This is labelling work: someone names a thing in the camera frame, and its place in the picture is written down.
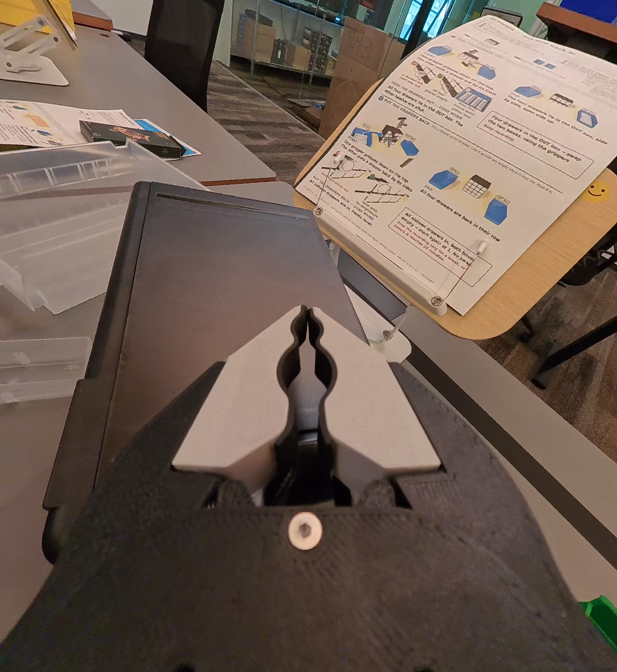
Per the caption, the small black card box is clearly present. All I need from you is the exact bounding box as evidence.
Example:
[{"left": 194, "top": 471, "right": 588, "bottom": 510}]
[{"left": 79, "top": 120, "right": 187, "bottom": 159}]

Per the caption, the black office chair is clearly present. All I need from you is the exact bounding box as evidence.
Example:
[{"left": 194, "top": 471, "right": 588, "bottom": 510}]
[{"left": 145, "top": 0, "right": 225, "bottom": 112}]

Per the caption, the cardboard box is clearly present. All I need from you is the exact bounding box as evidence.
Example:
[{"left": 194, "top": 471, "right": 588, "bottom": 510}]
[{"left": 318, "top": 16, "right": 406, "bottom": 140}]

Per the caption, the storage shelf with boxes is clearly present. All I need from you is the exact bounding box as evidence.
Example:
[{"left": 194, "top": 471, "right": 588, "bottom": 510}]
[{"left": 230, "top": 0, "right": 338, "bottom": 79}]

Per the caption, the large clear plastic bin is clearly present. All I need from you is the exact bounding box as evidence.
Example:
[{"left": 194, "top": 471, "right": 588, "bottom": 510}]
[{"left": 0, "top": 139, "right": 204, "bottom": 316}]

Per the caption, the black drawer cabinet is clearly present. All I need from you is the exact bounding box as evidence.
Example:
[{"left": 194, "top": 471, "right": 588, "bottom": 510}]
[{"left": 41, "top": 181, "right": 369, "bottom": 565}]

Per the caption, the blue and white card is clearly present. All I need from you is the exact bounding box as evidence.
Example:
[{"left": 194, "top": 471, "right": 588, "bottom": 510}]
[{"left": 134, "top": 118, "right": 202, "bottom": 157}]

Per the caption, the printed paper sheet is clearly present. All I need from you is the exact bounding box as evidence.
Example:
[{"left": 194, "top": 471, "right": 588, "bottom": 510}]
[{"left": 0, "top": 98, "right": 131, "bottom": 155}]

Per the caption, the brown wooden desk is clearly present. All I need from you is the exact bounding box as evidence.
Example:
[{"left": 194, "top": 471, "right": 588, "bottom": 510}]
[{"left": 535, "top": 2, "right": 617, "bottom": 56}]

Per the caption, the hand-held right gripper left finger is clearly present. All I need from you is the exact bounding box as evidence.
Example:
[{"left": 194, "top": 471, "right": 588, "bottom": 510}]
[{"left": 171, "top": 306, "right": 309, "bottom": 494}]

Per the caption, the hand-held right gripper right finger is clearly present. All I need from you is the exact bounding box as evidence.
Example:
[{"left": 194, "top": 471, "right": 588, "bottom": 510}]
[{"left": 307, "top": 306, "right": 442, "bottom": 498}]

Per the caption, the printed instruction sheet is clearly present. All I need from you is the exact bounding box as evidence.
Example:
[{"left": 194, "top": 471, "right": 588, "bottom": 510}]
[{"left": 295, "top": 15, "right": 617, "bottom": 317}]

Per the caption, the white document stand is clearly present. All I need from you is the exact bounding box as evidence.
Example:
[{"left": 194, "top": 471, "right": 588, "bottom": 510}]
[{"left": 313, "top": 206, "right": 448, "bottom": 365}]

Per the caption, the yellow sign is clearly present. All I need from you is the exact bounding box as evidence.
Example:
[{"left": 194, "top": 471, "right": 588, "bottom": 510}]
[{"left": 0, "top": 0, "right": 78, "bottom": 50}]

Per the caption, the clear plastic box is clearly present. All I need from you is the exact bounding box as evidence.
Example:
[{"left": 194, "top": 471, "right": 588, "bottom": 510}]
[{"left": 0, "top": 336, "right": 93, "bottom": 409}]

